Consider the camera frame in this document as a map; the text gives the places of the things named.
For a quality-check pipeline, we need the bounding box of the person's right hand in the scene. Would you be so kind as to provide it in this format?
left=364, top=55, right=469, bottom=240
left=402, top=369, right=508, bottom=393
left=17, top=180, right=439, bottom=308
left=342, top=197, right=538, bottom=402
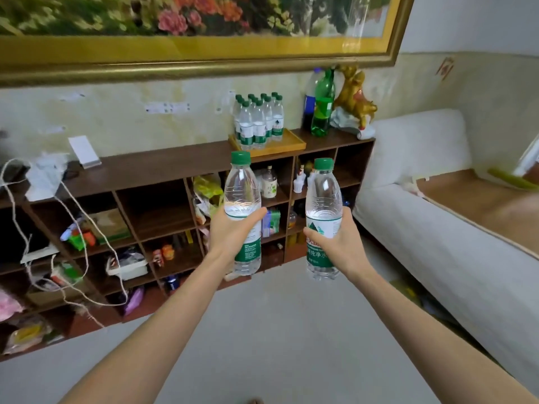
left=303, top=206, right=368, bottom=284

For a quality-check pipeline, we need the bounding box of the person's left hand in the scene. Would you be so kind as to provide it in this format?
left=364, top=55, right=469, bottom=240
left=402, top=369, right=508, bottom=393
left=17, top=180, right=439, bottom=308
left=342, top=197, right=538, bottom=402
left=207, top=205, right=268, bottom=264

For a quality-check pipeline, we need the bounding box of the clear green-capped water bottle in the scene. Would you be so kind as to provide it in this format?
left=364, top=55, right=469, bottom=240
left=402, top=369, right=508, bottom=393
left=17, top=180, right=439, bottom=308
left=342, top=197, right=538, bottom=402
left=223, top=151, right=262, bottom=277
left=305, top=158, right=343, bottom=281

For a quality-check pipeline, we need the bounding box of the person's left forearm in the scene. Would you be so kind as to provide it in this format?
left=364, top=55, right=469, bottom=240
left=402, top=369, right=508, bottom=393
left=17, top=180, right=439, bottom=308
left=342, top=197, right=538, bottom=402
left=59, top=251, right=236, bottom=404

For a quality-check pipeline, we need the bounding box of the person's right forearm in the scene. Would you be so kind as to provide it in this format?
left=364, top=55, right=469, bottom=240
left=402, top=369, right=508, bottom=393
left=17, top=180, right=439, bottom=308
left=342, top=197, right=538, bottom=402
left=346, top=265, right=539, bottom=404

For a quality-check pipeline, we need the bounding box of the green packet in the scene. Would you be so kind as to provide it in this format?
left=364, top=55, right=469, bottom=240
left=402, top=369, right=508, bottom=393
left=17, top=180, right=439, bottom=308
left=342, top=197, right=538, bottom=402
left=262, top=208, right=281, bottom=238

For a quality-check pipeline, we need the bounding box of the white green-label jar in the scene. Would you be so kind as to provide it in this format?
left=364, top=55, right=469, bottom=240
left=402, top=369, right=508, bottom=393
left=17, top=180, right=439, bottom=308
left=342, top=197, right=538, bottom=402
left=261, top=166, right=278, bottom=199

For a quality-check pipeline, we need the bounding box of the yellow plastic bag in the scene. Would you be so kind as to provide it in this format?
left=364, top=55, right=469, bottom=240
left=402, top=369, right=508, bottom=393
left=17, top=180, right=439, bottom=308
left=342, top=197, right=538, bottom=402
left=193, top=174, right=224, bottom=218

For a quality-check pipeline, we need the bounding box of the yellow wooden tray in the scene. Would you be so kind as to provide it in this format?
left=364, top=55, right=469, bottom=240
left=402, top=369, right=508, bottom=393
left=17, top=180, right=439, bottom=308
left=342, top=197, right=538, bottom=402
left=228, top=128, right=307, bottom=158

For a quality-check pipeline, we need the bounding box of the brown wooden shelf cabinet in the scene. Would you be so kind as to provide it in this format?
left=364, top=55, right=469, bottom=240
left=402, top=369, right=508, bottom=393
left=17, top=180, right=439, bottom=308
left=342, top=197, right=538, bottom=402
left=0, top=128, right=376, bottom=361

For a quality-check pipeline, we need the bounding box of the group of green-capped water bottles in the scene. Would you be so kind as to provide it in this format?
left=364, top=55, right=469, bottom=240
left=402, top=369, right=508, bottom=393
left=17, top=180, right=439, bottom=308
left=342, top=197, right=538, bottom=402
left=233, top=92, right=285, bottom=150

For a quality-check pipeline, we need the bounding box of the white sofa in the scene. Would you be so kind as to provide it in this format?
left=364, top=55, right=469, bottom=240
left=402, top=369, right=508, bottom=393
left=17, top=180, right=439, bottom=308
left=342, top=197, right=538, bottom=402
left=352, top=108, right=539, bottom=396

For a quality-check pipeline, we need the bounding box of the green soda bottle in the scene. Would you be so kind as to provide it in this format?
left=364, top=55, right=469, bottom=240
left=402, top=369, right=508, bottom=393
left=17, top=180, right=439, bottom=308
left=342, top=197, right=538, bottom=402
left=311, top=68, right=336, bottom=137

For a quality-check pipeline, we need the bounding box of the dark cola bottle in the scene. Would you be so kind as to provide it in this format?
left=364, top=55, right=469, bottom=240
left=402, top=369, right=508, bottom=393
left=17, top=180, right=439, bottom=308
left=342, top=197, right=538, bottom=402
left=302, top=68, right=324, bottom=132

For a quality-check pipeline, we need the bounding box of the white plastic box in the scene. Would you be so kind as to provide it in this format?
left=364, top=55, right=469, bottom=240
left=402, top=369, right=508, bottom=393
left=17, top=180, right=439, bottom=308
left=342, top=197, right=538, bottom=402
left=105, top=251, right=149, bottom=281

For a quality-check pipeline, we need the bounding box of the cardboard box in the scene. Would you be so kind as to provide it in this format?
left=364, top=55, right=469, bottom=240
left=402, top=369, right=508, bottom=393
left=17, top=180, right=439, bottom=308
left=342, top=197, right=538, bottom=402
left=86, top=208, right=132, bottom=244

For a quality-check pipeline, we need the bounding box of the purple packet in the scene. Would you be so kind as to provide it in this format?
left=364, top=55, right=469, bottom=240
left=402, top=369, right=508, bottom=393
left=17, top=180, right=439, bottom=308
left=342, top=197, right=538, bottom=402
left=123, top=287, right=145, bottom=317

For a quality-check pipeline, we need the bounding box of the golden bull statue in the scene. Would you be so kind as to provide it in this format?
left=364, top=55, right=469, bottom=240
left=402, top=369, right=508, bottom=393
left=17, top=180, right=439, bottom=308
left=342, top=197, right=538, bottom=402
left=330, top=65, right=378, bottom=140

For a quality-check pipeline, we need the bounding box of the brown woven sofa mat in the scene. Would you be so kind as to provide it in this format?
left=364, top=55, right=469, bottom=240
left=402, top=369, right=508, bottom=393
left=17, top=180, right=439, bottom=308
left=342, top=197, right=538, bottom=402
left=415, top=168, right=539, bottom=260

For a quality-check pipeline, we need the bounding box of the white card stand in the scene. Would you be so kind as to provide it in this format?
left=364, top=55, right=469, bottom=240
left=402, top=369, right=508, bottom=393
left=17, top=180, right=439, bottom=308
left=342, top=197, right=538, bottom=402
left=68, top=136, right=102, bottom=169

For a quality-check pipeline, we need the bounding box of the gold-framed flower painting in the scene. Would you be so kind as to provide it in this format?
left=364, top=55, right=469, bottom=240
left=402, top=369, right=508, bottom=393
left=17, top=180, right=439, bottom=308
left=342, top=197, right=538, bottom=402
left=0, top=0, right=417, bottom=86

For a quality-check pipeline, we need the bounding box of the white crumpled paper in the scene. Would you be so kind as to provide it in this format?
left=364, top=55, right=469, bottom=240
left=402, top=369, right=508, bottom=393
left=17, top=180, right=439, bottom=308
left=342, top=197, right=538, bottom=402
left=25, top=152, right=70, bottom=202

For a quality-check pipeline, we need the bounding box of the yellow snack bag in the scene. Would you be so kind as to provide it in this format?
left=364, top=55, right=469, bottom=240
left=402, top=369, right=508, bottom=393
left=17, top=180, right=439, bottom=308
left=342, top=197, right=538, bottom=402
left=3, top=322, right=53, bottom=355

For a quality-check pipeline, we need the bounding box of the pink plastic bag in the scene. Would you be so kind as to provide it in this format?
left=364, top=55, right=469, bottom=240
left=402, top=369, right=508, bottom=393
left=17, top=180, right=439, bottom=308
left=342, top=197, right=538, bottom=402
left=0, top=288, right=24, bottom=323

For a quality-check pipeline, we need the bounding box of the white cable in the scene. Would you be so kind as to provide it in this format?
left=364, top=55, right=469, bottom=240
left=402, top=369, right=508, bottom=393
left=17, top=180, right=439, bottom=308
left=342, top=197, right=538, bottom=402
left=0, top=159, right=129, bottom=329

